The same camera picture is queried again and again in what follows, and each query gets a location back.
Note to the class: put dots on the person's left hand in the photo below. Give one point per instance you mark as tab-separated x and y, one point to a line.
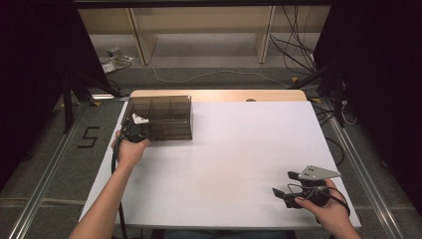
127	152

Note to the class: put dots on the smoky transparent drawer box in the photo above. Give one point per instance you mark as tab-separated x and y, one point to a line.
169	113

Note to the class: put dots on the black curtain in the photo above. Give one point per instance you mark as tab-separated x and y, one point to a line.
381	99
30	83

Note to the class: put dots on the person's right hand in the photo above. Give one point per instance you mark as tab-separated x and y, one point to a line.
331	215

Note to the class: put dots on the aluminium floor rail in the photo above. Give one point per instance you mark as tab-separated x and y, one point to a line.
368	186
43	186

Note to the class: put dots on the wooden shelf unit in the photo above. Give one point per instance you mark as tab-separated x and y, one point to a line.
199	20

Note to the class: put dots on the wooden table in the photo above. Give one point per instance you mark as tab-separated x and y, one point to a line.
215	95

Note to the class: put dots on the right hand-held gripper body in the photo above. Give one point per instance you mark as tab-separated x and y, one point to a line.
316	173

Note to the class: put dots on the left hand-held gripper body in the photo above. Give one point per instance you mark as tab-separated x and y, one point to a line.
136	131

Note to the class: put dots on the black metal stand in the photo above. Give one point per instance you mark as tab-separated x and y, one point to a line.
337	96
68	106

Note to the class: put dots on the white table board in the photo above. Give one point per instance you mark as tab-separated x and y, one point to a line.
239	149

